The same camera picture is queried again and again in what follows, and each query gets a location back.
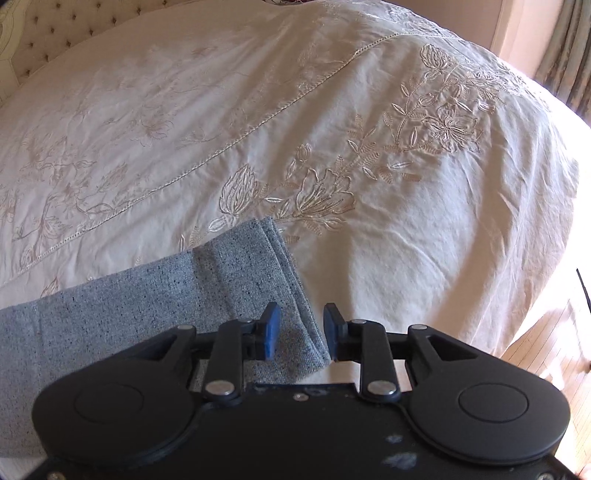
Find cream tufted headboard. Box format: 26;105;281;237
0;0;195;95

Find patterned window curtain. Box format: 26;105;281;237
534;0;591;117

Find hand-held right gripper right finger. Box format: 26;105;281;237
322;302;482;402

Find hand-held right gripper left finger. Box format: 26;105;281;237
107;302;282;401

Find cream embroidered bedspread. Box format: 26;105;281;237
0;0;581;357

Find grey speckled pants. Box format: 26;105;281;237
0;217;332;459

